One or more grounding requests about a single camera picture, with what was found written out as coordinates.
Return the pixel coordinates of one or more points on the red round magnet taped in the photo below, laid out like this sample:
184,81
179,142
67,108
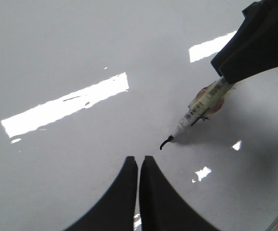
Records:
214,108

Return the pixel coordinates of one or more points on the white whiteboard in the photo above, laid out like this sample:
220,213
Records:
86,83

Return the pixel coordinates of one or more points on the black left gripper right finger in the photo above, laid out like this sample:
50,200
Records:
161,207

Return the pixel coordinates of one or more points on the white black whiteboard marker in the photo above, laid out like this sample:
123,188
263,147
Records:
192,116

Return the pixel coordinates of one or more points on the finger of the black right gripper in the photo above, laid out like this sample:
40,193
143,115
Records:
260,53
253,18

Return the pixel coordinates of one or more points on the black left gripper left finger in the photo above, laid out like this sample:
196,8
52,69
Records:
115,209

